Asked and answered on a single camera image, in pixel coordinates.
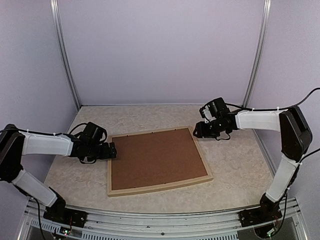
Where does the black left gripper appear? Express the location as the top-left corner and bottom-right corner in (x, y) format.
(86, 142), (117, 162)

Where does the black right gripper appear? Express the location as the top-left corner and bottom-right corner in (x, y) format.
(193, 117), (228, 138)

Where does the brown hardboard backing panel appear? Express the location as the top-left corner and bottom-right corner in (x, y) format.
(111, 128), (210, 191)

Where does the light wooden picture frame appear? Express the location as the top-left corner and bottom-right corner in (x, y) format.
(106, 126), (214, 198)

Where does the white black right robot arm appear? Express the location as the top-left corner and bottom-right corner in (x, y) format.
(193, 103), (313, 222)

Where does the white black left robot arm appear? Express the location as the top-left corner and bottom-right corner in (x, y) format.
(0, 122), (117, 223)

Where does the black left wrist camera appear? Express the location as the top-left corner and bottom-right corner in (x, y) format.
(79, 122), (108, 145)

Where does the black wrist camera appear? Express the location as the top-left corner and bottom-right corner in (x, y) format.
(79, 122), (108, 145)
(199, 97), (231, 120)

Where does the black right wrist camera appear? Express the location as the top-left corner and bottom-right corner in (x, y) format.
(199, 97), (231, 120)

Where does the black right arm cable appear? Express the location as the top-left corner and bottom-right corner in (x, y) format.
(224, 86), (320, 161)

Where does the aluminium front rail base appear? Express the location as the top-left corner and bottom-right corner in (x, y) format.
(16, 197), (308, 240)

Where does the aluminium enclosure post right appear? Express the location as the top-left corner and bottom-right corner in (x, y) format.
(241, 0), (272, 107)

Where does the aluminium enclosure post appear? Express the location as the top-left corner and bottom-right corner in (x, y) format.
(241, 0), (272, 107)
(50, 0), (82, 111)

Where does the aluminium enclosure post left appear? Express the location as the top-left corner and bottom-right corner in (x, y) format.
(50, 0), (82, 111)

